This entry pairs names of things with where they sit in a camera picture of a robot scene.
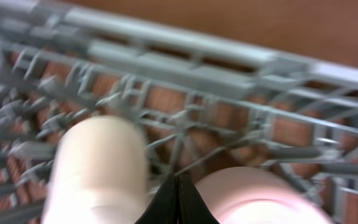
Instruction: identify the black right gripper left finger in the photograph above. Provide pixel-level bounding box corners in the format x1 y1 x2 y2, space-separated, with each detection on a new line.
135 175 178 224

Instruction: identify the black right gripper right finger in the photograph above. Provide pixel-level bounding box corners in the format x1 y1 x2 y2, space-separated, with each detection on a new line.
177 174 219 224

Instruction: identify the pale green cup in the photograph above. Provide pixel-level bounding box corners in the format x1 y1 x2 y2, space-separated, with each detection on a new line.
41 116 148 224

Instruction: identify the grey dishwasher rack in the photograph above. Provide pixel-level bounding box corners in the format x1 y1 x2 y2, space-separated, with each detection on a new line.
0 1 358 223

